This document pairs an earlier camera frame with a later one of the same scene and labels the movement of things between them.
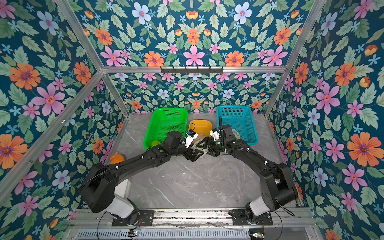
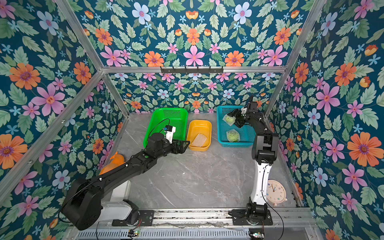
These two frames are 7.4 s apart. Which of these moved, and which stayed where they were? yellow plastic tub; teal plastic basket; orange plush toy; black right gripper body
Moved: black right gripper body
Stayed: teal plastic basket; yellow plastic tub; orange plush toy
